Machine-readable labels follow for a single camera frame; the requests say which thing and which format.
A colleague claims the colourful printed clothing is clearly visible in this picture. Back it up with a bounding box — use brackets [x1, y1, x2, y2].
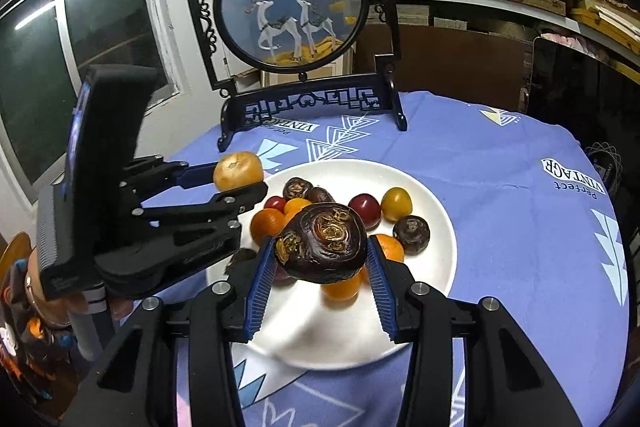
[0, 232, 81, 413]

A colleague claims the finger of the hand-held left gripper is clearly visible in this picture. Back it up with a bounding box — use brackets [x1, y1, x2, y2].
[140, 180, 270, 227]
[122, 154, 221, 198]

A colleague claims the dark brown water chestnut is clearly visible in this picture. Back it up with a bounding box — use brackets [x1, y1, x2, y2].
[392, 215, 431, 256]
[227, 248, 258, 275]
[283, 177, 314, 200]
[306, 186, 335, 205]

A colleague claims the black flat panel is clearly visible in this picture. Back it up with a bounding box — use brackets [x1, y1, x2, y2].
[525, 36, 640, 148]

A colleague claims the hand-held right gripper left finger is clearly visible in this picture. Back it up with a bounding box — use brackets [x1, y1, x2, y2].
[60, 237, 279, 427]

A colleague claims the blue patterned tablecloth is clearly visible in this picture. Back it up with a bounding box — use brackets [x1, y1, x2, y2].
[135, 91, 631, 427]

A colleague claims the dark window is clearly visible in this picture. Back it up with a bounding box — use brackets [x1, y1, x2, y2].
[0, 0, 183, 202]

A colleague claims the pale yellow-orange citrus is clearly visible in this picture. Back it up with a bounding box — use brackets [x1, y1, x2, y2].
[213, 151, 265, 192]

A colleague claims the brown board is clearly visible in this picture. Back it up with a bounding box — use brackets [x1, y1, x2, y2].
[350, 24, 531, 110]

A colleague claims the dark red plum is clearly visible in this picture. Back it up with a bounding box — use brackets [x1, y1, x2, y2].
[348, 193, 382, 228]

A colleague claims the small orange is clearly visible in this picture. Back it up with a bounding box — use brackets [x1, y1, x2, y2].
[283, 198, 313, 220]
[320, 274, 362, 303]
[372, 233, 405, 264]
[381, 187, 413, 222]

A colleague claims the white round plate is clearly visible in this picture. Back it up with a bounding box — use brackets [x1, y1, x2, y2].
[206, 158, 458, 369]

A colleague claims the person's left hand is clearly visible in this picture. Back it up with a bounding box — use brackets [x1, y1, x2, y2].
[44, 294, 136, 328]

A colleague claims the large dark water chestnut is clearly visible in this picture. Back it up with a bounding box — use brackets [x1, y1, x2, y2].
[275, 203, 368, 284]

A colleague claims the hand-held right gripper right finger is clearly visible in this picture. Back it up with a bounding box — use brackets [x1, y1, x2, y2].
[366, 234, 583, 427]

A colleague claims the orange cherry tomato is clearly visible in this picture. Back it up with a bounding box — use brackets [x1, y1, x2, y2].
[250, 208, 287, 242]

